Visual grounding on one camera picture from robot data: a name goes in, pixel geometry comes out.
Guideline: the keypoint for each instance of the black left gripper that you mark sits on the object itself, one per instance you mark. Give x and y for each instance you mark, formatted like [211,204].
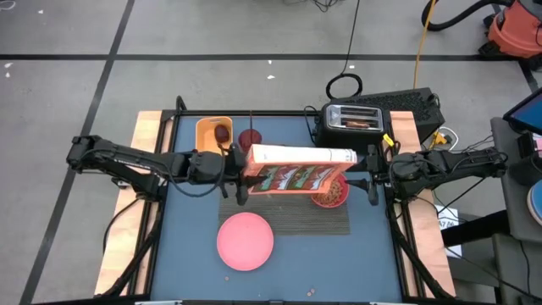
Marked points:
[211,167]

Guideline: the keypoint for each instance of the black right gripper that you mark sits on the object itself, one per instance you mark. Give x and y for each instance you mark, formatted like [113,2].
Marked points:
[385,171]

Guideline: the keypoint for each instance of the red bowl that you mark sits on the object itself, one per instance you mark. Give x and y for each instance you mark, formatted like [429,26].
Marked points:
[339,202]

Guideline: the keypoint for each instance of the orange cereal box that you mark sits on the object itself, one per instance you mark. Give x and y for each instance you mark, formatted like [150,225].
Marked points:
[296,169]

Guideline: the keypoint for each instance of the pink round plate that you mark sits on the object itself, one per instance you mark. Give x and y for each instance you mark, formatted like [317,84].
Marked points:
[245,241]

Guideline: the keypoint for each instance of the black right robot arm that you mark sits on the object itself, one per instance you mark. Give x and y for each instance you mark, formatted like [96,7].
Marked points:
[457,163]

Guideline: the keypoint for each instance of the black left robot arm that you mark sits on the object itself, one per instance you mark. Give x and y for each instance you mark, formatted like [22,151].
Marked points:
[127,159]

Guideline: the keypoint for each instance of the red translucent cup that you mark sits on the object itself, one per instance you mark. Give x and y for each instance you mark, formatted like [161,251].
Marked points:
[250,137]

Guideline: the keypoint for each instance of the black toaster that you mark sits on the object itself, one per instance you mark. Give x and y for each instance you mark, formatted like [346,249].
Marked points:
[353,135]

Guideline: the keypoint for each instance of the cereal rings in bowl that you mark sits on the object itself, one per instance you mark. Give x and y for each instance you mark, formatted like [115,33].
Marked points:
[332,195]

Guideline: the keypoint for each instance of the yellow plastic bin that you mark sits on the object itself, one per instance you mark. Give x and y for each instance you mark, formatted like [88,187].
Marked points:
[205,135]

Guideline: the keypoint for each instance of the dark woven placemat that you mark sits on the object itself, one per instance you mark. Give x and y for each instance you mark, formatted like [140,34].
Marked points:
[296,216]

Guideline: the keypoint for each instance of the black computer case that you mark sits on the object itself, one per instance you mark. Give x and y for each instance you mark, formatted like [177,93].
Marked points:
[406,110]

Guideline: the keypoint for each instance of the wooden side board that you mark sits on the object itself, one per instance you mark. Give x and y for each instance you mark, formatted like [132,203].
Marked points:
[123,237]
[427,237]

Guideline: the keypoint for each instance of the white paper sheet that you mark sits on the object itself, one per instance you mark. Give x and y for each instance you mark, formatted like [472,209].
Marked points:
[449,220]

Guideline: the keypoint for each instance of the black beam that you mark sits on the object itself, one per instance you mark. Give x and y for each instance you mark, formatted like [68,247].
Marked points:
[474,229]

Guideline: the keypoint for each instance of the gray desk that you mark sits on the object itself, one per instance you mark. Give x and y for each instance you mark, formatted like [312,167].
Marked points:
[514,212]

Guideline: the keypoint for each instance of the black box on desk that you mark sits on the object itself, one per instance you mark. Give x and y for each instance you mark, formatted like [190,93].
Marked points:
[525,169]

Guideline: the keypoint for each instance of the blue round disc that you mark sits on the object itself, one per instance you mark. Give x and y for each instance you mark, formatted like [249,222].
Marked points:
[537,203]

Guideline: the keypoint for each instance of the tablet screen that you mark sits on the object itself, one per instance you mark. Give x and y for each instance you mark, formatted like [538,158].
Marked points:
[529,112]

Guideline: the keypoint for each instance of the orange shop vacuum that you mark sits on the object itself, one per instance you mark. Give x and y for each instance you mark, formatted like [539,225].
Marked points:
[516,34]

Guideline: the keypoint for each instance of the black table frame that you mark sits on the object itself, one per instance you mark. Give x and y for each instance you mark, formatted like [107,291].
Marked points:
[275,113]

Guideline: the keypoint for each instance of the aluminium frame bracket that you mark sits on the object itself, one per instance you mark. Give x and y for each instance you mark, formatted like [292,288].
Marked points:
[120,183]

